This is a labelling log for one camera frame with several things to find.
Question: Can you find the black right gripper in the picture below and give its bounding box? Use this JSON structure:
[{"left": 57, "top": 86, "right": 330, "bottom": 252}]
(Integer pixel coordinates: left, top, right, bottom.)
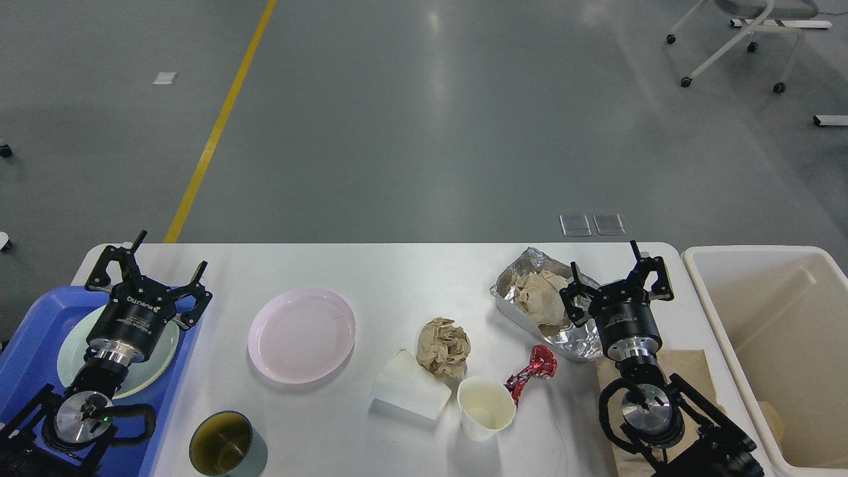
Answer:
[{"left": 560, "top": 240, "right": 674, "bottom": 362}]

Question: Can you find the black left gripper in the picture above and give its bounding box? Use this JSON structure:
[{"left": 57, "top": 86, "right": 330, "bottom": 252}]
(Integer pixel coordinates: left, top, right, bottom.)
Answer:
[{"left": 84, "top": 230, "right": 213, "bottom": 364}]

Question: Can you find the pink plate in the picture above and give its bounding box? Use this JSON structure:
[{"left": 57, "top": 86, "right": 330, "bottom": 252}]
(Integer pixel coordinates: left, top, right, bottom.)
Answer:
[{"left": 246, "top": 288, "right": 356, "bottom": 386}]

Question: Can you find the dark teal mug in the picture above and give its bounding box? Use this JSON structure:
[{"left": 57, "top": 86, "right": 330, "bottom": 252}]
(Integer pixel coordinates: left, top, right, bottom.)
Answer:
[{"left": 188, "top": 410, "right": 268, "bottom": 476}]

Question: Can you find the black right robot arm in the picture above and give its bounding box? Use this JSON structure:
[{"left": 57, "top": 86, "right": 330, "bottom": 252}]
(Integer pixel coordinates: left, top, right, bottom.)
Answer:
[{"left": 559, "top": 241, "right": 765, "bottom": 476}]

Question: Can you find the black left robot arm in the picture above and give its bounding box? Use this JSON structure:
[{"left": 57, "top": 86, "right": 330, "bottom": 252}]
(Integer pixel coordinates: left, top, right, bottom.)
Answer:
[{"left": 2, "top": 231, "right": 213, "bottom": 476}]

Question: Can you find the light green plate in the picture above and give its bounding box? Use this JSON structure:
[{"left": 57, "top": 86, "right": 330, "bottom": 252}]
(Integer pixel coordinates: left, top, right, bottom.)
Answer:
[{"left": 56, "top": 305, "right": 181, "bottom": 399}]

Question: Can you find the floor outlet cover right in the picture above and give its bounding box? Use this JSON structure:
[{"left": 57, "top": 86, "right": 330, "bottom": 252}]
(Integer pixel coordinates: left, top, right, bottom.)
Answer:
[{"left": 592, "top": 213, "right": 627, "bottom": 236}]

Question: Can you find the floor outlet cover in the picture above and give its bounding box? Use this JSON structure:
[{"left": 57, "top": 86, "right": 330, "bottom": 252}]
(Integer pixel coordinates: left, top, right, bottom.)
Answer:
[
  {"left": 592, "top": 213, "right": 627, "bottom": 236},
  {"left": 559, "top": 214, "right": 593, "bottom": 237}
]

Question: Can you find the crumpled paper in foil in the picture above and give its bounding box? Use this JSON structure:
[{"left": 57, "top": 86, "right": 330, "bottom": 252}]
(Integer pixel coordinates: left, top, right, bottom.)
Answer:
[{"left": 511, "top": 270, "right": 570, "bottom": 328}]

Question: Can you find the floor outlet cover left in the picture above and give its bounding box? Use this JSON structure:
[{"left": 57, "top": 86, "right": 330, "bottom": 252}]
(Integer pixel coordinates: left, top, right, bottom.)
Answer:
[{"left": 559, "top": 214, "right": 593, "bottom": 237}]

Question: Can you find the crumpled aluminium foil tray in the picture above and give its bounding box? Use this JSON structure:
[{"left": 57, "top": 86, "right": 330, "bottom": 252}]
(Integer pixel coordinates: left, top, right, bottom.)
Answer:
[{"left": 490, "top": 247, "right": 603, "bottom": 362}]

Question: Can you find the red foil wrapper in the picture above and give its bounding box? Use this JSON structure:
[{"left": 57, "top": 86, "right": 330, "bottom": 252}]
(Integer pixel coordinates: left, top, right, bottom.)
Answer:
[{"left": 505, "top": 344, "right": 558, "bottom": 407}]

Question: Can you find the brown paper bag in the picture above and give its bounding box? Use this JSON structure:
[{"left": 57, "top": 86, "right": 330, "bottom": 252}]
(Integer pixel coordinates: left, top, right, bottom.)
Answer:
[{"left": 596, "top": 349, "right": 725, "bottom": 476}]

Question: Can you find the blue plastic tray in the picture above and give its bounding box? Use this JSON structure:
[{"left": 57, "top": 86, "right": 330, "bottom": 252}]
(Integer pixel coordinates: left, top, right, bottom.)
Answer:
[{"left": 1, "top": 286, "right": 201, "bottom": 476}]

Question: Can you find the beige plastic bin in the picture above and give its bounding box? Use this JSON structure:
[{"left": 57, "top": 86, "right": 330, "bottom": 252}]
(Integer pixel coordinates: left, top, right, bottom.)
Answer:
[{"left": 682, "top": 245, "right": 847, "bottom": 476}]

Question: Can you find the white paper cup upright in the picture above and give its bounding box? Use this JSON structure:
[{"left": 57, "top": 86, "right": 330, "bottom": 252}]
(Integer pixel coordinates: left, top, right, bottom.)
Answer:
[{"left": 457, "top": 376, "right": 517, "bottom": 442}]

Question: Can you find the crumpled brown paper ball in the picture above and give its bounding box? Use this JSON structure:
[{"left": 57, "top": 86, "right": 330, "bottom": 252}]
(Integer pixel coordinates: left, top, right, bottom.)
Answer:
[{"left": 415, "top": 317, "right": 470, "bottom": 378}]

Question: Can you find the white paper cup lying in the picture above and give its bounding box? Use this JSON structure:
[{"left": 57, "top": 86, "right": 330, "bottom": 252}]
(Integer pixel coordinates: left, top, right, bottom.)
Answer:
[{"left": 370, "top": 349, "right": 452, "bottom": 421}]

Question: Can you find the white furniture leg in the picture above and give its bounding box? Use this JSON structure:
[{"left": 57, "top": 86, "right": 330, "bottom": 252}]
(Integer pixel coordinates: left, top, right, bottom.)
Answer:
[{"left": 812, "top": 115, "right": 848, "bottom": 127}]

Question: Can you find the white office chair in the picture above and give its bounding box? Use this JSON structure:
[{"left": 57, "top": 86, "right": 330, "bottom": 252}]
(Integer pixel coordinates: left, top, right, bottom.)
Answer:
[{"left": 680, "top": 1, "right": 820, "bottom": 94}]

